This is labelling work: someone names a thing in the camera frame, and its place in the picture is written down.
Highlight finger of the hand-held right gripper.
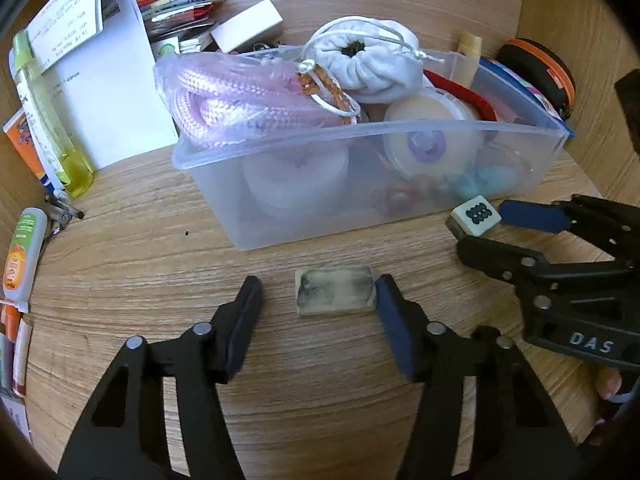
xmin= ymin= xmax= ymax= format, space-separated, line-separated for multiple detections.
xmin=457 ymin=236 xmax=633 ymax=291
xmin=500 ymin=195 xmax=640 ymax=259

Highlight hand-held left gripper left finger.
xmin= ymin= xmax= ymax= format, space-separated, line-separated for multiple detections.
xmin=57 ymin=275 xmax=263 ymax=480

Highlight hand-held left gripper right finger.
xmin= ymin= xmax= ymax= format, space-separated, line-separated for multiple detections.
xmin=375 ymin=274 xmax=583 ymax=480

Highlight white mahjong tile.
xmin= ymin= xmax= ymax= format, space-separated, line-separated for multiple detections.
xmin=450 ymin=195 xmax=502 ymax=237

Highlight white eraser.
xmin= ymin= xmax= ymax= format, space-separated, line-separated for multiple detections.
xmin=294 ymin=265 xmax=377 ymax=317

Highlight clear plastic storage box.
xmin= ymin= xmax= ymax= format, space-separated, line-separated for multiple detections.
xmin=171 ymin=45 xmax=571 ymax=252

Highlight cream candle jar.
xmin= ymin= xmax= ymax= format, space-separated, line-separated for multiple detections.
xmin=382 ymin=92 xmax=488 ymax=176

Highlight wooden desktop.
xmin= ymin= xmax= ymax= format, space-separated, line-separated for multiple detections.
xmin=20 ymin=0 xmax=621 ymax=480

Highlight person's right hand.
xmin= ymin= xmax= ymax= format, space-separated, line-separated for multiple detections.
xmin=596 ymin=366 xmax=623 ymax=402

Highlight light blue fuzzy item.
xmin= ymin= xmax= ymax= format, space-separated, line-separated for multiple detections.
xmin=452 ymin=162 xmax=521 ymax=198

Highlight pile of colourful trinkets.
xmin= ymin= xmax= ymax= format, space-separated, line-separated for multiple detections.
xmin=380 ymin=175 xmax=451 ymax=211

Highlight blue patchwork pencil case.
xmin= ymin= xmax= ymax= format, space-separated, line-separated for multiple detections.
xmin=477 ymin=57 xmax=576 ymax=138

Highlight black case with orange zip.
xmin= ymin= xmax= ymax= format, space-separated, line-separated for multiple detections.
xmin=497 ymin=37 xmax=577 ymax=120

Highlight pale yellow tube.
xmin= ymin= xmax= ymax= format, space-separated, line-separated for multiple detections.
xmin=457 ymin=31 xmax=483 ymax=88

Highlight black metal clip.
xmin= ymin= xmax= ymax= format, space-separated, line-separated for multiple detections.
xmin=44 ymin=191 xmax=86 ymax=236

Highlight white tube with red end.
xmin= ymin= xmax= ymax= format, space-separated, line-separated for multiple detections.
xmin=11 ymin=319 xmax=33 ymax=400

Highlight white tube with orange label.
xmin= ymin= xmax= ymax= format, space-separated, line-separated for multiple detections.
xmin=1 ymin=207 xmax=48 ymax=311

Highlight white paper sheets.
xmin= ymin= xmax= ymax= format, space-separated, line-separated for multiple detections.
xmin=25 ymin=0 xmax=181 ymax=171

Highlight yellow-green bottle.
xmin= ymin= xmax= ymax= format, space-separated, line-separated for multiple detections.
xmin=10 ymin=32 xmax=96 ymax=198

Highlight macaron print box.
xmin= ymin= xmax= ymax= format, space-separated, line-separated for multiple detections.
xmin=150 ymin=37 xmax=181 ymax=61

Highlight white cardboard box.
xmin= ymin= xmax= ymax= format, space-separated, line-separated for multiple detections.
xmin=210 ymin=0 xmax=285 ymax=54

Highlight stack of books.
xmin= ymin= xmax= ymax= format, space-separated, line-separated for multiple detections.
xmin=135 ymin=0 xmax=226 ymax=56

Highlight red strap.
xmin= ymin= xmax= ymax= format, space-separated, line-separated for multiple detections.
xmin=422 ymin=70 xmax=498 ymax=123

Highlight white drawstring pouch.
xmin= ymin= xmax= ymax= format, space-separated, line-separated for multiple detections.
xmin=302 ymin=16 xmax=446 ymax=106

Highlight pink rope in plastic bag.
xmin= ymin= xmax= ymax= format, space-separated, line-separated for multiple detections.
xmin=152 ymin=52 xmax=362 ymax=150

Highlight orange braided bracelet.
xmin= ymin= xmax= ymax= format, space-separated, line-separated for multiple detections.
xmin=295 ymin=60 xmax=362 ymax=126

